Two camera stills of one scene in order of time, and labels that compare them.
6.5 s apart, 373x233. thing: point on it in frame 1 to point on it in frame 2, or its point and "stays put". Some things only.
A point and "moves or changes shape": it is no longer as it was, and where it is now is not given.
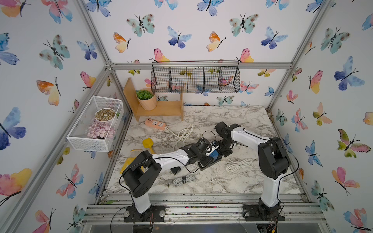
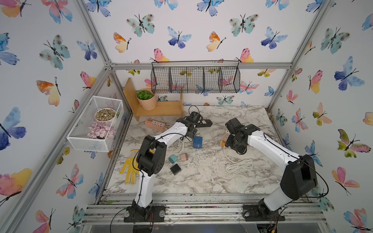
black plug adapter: [175, 170] stays put
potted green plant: [146, 98] stays put
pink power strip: [155, 124] stays put
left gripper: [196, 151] to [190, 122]
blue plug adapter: [214, 155] moves or changes shape
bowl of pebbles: [105, 115] stays put
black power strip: [207, 161] to [204, 123]
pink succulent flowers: [101, 130] stays put
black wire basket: [192, 76] stays put
